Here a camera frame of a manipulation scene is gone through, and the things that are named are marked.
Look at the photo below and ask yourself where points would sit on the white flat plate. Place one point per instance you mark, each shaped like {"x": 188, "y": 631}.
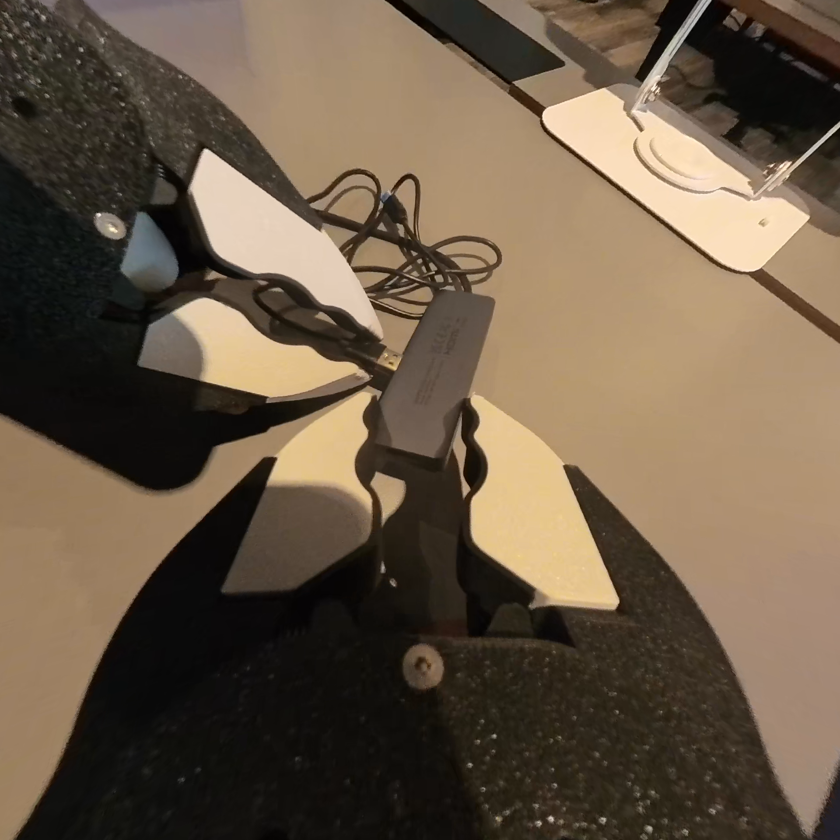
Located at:
{"x": 590, "y": 124}

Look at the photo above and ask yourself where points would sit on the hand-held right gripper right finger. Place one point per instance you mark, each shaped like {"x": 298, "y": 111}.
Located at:
{"x": 535, "y": 525}

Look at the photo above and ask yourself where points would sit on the grey usb hub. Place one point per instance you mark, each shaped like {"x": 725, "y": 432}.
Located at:
{"x": 426, "y": 387}

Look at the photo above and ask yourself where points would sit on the black flat pad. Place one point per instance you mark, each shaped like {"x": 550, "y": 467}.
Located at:
{"x": 485, "y": 33}

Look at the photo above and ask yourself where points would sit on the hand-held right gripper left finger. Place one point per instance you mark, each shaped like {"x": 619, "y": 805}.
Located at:
{"x": 308, "y": 512}

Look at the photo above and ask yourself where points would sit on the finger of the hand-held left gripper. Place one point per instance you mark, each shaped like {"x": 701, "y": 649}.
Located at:
{"x": 216, "y": 348}
{"x": 269, "y": 223}

